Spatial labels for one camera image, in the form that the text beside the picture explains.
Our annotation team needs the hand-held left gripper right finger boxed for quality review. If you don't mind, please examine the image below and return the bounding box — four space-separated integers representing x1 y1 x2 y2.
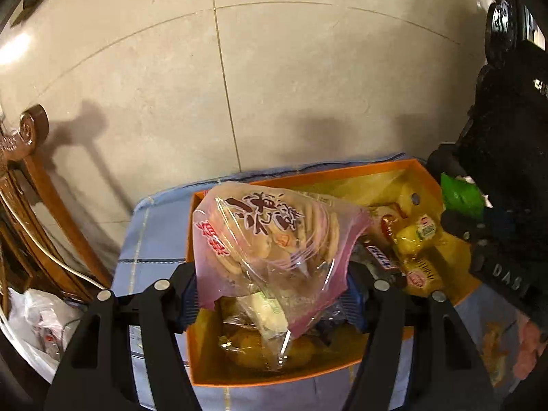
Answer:
342 263 497 411

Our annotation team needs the yellow snack packet red label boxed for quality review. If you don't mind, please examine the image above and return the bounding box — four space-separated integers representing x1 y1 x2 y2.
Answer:
395 213 441 258
401 257 444 297

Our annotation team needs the white cable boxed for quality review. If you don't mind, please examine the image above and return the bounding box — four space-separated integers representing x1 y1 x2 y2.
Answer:
0 175 110 292

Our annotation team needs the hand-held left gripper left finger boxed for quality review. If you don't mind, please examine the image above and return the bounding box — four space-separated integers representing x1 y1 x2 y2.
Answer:
51 261 202 411

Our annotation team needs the green snack packet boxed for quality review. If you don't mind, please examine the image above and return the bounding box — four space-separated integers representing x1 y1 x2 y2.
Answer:
441 172 489 222

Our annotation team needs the red orange snack packet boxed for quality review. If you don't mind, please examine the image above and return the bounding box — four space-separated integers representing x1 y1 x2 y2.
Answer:
372 204 408 241

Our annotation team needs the pale pastry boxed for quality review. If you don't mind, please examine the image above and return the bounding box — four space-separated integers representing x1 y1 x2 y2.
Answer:
220 265 343 371

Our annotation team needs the yellow pastry packet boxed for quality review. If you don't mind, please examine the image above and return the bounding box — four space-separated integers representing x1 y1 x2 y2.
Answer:
220 325 320 370

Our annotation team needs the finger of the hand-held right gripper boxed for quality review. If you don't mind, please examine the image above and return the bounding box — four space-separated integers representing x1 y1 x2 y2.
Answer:
429 146 462 177
441 210 487 243

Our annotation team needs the brown chocolate bar wrapper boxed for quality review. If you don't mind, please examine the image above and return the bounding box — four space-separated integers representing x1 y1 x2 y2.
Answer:
359 240 408 275

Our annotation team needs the white plastic bag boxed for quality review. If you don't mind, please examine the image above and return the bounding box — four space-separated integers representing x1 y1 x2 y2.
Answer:
6 289 86 370

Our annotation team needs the orange cardboard box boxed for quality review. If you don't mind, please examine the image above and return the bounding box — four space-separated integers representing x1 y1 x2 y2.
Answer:
185 159 484 386

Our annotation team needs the pink rice cracker bag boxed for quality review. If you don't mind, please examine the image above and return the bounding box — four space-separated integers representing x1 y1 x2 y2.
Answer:
191 181 372 339

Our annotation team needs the blue checked cloth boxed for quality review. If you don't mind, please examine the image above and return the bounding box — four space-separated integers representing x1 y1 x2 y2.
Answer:
113 152 548 411

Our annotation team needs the wooden chair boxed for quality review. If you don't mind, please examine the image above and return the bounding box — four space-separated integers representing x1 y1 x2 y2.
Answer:
0 105 114 309

